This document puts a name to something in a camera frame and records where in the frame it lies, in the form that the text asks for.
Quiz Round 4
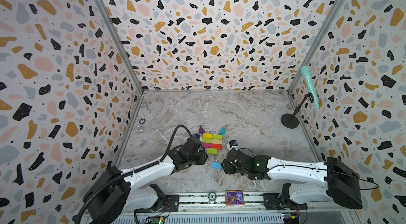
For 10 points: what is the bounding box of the lime green block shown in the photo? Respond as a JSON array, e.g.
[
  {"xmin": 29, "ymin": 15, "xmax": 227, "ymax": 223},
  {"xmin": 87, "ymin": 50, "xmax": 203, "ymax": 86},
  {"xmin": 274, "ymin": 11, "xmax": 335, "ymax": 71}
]
[
  {"xmin": 207, "ymin": 148, "xmax": 218, "ymax": 155},
  {"xmin": 212, "ymin": 134, "xmax": 223, "ymax": 140},
  {"xmin": 202, "ymin": 138, "xmax": 213, "ymax": 144}
]

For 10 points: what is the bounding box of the light blue rectangular block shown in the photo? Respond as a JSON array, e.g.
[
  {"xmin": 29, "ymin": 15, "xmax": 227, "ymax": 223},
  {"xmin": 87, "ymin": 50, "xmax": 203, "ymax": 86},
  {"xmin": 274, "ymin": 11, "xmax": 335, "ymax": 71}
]
[{"xmin": 211, "ymin": 162, "xmax": 222, "ymax": 170}]

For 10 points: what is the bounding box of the red rectangular block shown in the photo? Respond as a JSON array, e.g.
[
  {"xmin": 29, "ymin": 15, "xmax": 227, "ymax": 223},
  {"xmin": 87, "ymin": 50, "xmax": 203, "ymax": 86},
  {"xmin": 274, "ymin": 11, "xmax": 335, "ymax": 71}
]
[{"xmin": 211, "ymin": 144, "xmax": 222, "ymax": 151}]

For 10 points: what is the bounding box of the purple triangular block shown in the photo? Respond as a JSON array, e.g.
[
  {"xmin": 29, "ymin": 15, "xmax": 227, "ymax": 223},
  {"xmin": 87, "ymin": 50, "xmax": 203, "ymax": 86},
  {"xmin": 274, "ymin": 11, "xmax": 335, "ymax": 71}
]
[{"xmin": 199, "ymin": 126, "xmax": 206, "ymax": 134}]

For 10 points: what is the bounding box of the natural wood block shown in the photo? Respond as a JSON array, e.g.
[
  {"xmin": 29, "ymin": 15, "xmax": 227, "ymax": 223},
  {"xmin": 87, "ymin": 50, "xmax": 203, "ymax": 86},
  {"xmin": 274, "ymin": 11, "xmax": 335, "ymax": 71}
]
[{"xmin": 212, "ymin": 139, "xmax": 222, "ymax": 145}]

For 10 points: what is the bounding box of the teal triangular block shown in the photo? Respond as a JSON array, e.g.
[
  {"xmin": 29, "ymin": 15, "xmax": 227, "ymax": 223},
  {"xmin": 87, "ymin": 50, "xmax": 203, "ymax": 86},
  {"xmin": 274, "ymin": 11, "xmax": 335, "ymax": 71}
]
[{"xmin": 219, "ymin": 127, "xmax": 226, "ymax": 135}]

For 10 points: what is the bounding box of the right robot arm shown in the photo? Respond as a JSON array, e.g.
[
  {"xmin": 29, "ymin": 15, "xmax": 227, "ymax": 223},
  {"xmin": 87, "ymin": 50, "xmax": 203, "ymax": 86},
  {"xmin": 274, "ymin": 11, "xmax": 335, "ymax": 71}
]
[{"xmin": 222, "ymin": 147, "xmax": 363, "ymax": 210}]

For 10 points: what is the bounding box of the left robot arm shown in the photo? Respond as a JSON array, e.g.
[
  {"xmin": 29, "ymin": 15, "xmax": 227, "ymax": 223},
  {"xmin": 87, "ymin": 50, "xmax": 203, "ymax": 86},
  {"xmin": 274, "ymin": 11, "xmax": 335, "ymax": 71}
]
[{"xmin": 73, "ymin": 134, "xmax": 208, "ymax": 224}]

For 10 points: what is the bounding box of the yellow rectangular block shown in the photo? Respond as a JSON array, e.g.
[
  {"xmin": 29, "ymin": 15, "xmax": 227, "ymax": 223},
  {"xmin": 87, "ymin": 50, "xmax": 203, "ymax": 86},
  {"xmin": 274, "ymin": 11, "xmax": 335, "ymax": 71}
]
[{"xmin": 202, "ymin": 134, "xmax": 213, "ymax": 139}]

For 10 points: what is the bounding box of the colourful picture card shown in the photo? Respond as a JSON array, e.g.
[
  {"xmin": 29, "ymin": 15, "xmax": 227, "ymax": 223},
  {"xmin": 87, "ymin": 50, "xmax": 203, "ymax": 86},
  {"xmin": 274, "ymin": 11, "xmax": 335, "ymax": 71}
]
[{"xmin": 225, "ymin": 191, "xmax": 245, "ymax": 206}]

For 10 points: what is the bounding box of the round green white badge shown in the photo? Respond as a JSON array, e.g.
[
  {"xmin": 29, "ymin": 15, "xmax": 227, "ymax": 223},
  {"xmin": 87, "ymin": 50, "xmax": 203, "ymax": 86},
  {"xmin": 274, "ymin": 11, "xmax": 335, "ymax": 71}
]
[{"xmin": 208, "ymin": 192, "xmax": 217, "ymax": 202}]

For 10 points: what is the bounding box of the black microphone stand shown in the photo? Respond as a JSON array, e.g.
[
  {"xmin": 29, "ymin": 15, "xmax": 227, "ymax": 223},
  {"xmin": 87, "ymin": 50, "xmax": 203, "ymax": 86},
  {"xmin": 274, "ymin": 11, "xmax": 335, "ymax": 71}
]
[{"xmin": 281, "ymin": 93, "xmax": 315, "ymax": 129}]

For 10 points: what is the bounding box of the mint green microphone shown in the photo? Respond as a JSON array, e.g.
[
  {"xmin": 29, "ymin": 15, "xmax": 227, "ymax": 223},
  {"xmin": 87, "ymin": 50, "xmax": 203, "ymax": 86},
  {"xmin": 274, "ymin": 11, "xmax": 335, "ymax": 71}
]
[{"xmin": 300, "ymin": 65, "xmax": 320, "ymax": 109}]

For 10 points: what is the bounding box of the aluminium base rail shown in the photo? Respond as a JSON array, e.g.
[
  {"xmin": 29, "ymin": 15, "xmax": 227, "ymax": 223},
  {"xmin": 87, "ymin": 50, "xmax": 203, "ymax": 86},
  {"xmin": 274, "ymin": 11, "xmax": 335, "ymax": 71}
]
[{"xmin": 83, "ymin": 190, "xmax": 357, "ymax": 224}]

